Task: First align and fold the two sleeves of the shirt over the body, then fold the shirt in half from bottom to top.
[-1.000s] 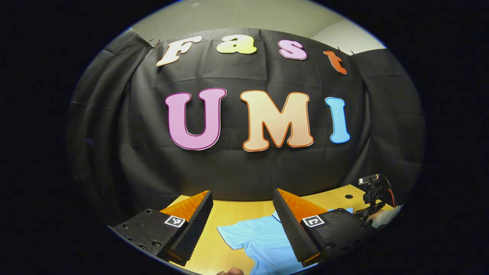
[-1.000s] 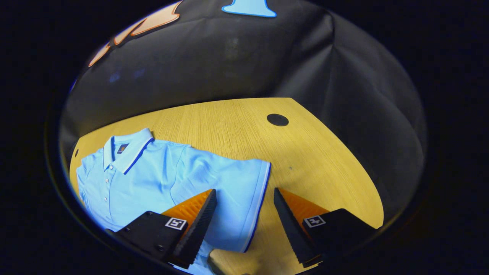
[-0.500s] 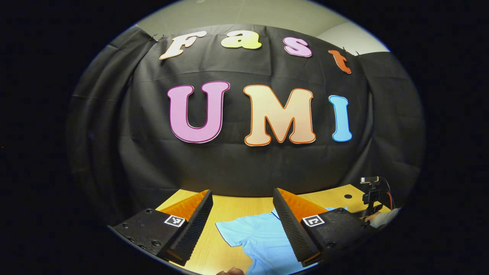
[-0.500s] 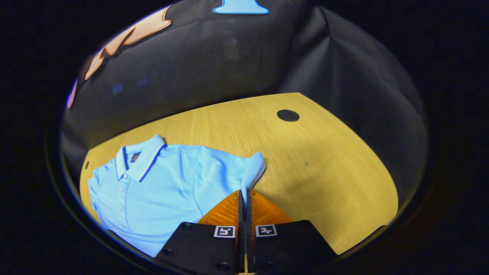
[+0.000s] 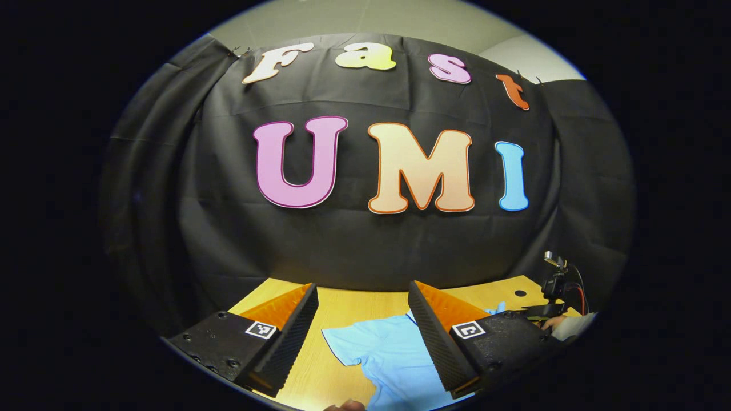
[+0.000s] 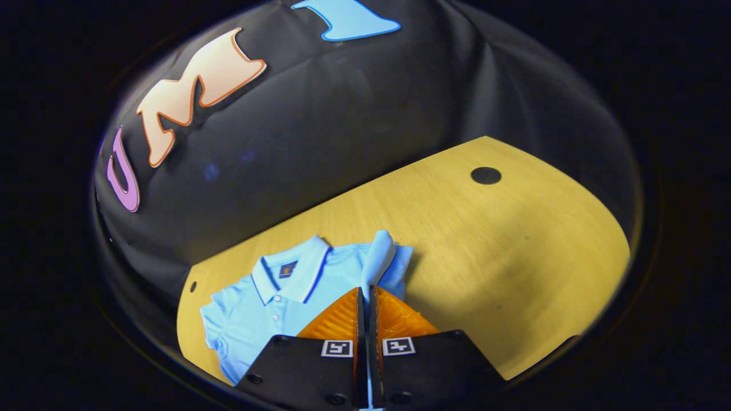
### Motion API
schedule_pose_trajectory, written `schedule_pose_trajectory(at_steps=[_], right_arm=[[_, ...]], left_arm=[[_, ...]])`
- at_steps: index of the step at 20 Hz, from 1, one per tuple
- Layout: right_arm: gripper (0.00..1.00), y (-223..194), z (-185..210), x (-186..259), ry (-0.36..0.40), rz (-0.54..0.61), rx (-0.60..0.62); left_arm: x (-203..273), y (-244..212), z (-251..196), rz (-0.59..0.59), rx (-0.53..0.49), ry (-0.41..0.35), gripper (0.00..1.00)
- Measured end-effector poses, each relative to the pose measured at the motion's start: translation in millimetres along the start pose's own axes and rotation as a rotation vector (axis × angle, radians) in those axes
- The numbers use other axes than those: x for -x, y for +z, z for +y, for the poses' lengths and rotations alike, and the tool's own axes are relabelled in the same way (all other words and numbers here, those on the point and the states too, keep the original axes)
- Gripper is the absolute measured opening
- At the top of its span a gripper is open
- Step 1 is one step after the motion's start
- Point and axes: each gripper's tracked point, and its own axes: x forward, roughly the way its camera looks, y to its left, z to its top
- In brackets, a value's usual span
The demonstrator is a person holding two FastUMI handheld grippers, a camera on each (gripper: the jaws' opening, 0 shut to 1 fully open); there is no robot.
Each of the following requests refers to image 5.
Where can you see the black backdrop cloth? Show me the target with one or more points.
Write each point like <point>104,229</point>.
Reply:
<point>354,245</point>

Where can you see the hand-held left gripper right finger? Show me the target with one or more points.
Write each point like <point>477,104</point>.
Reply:
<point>437,342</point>

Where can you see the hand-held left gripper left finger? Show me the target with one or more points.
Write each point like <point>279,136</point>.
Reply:
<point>291,342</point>

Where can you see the light blue T-shirt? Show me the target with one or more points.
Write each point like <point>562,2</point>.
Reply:
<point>388,354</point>

